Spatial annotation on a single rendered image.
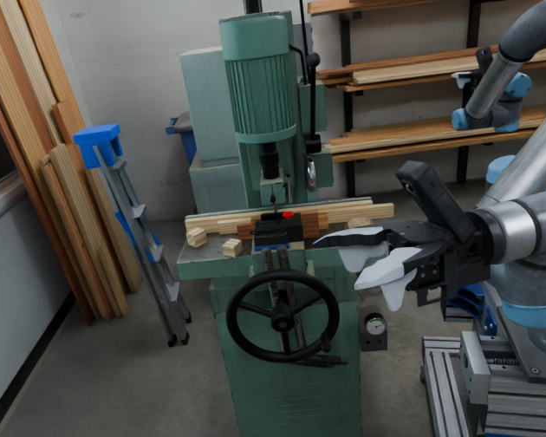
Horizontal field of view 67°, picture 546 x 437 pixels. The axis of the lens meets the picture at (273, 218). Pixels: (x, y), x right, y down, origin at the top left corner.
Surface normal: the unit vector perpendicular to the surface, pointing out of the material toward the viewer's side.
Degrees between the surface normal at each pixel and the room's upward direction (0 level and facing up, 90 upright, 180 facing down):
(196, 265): 90
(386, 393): 0
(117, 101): 90
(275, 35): 90
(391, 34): 90
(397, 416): 0
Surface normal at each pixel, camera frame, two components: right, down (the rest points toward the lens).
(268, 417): 0.00, 0.43
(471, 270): 0.23, 0.26
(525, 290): -0.74, 0.37
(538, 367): -0.11, -0.90
